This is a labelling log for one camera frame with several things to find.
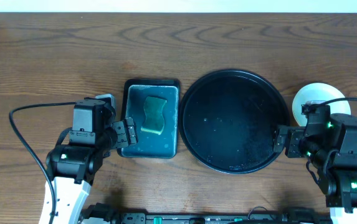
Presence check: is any pale green plate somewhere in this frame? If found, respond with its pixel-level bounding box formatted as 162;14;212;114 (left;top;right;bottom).
292;83;345;126

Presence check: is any green yellow scrub sponge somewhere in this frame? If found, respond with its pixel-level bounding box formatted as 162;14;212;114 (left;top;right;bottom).
141;96;167;135

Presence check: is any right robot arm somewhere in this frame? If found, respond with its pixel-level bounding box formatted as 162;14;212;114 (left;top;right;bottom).
274;104;357;223

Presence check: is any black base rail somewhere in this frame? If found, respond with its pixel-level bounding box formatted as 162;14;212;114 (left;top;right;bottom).
78;203;333;224

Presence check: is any black rectangular water tray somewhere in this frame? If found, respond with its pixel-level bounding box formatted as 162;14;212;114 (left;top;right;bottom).
118;79;180;159

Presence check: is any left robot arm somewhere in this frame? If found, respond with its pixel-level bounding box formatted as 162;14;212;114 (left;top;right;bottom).
39;94;138;223

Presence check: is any round black serving tray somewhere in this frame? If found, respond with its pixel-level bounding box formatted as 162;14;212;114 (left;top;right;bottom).
178;69;290;174

